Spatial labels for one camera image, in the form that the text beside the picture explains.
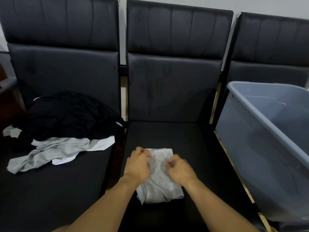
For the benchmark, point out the black leather bench chair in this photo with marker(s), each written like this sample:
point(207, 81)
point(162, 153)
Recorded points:
point(62, 67)
point(173, 89)
point(268, 38)

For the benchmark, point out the blue-grey plastic bin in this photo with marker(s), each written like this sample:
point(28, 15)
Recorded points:
point(241, 152)

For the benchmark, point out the black garment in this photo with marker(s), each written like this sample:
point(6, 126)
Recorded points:
point(67, 113)

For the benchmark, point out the person's right hand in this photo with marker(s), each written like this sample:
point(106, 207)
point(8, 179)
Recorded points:
point(182, 172)

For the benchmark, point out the person's left hand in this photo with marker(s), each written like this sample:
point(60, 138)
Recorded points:
point(137, 166)

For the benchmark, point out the grey garment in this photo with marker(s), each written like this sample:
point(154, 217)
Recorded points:
point(159, 188)

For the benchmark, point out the grey tank top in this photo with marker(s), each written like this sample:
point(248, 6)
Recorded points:
point(48, 152)

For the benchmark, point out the person's right forearm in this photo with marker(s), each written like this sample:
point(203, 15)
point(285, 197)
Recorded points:
point(217, 207)

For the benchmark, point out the person's left forearm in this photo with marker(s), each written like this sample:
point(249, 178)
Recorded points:
point(103, 207)

